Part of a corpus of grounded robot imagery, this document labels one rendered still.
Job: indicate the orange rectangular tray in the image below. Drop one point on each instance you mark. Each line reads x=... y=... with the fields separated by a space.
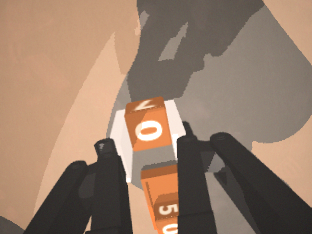
x=159 y=185

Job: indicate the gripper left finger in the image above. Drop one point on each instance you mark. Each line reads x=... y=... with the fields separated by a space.
x=68 y=211

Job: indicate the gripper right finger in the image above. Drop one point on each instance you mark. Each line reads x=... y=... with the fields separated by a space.
x=268 y=204

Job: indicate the orange cube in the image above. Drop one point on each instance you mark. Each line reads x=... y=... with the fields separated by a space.
x=147 y=124
x=165 y=214

